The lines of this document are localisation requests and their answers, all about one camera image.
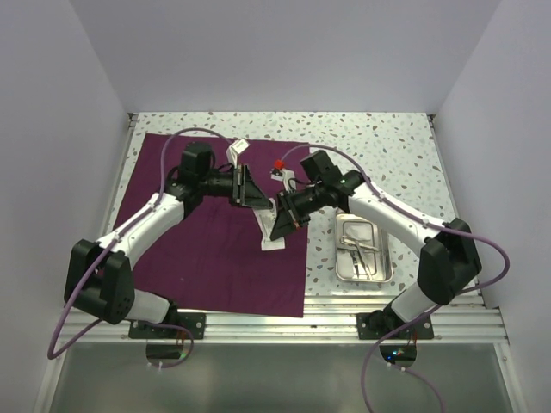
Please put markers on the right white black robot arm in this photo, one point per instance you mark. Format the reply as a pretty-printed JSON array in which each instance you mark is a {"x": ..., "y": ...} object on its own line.
[{"x": 447, "y": 257}]

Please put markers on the white sachet packet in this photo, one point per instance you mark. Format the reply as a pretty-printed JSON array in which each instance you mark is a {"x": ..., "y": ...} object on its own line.
[{"x": 266, "y": 223}]

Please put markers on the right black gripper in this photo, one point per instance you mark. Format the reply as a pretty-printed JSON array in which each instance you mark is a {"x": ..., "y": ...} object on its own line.
[{"x": 285, "y": 223}]

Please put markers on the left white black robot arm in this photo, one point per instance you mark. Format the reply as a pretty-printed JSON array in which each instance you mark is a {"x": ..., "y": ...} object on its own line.
[{"x": 100, "y": 276}]

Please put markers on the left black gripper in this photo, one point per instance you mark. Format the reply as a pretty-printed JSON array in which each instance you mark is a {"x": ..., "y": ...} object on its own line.
[{"x": 244, "y": 190}]

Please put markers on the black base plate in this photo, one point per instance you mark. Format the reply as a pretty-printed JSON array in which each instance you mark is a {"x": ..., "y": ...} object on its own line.
[
  {"x": 374, "y": 325},
  {"x": 185, "y": 325}
]

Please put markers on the steel scissors in tray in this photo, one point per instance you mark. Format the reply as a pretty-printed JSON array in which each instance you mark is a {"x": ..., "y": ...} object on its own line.
[{"x": 356, "y": 255}]

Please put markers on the purple cloth mat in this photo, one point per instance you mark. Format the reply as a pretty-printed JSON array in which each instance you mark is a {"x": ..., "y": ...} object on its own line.
[{"x": 213, "y": 260}]

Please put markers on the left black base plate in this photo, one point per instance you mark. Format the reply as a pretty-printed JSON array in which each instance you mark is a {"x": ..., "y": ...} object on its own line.
[{"x": 185, "y": 325}]

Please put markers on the stainless steel tray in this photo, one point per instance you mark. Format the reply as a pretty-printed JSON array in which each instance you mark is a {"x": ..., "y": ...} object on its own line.
[{"x": 344, "y": 269}]

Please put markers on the white gauze pad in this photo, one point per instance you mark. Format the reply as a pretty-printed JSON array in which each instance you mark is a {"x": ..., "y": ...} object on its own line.
[{"x": 358, "y": 230}]

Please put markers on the steel tweezers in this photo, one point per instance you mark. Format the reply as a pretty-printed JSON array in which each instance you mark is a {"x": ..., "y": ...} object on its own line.
[{"x": 370, "y": 256}]

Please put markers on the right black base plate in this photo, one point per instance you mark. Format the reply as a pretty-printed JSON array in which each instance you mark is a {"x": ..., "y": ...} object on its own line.
[{"x": 374, "y": 325}]

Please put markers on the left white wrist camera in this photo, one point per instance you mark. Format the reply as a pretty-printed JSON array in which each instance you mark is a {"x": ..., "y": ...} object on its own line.
[{"x": 235, "y": 149}]

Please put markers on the right wrist camera red cap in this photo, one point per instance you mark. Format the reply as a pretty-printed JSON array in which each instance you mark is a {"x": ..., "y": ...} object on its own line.
[{"x": 282, "y": 174}]

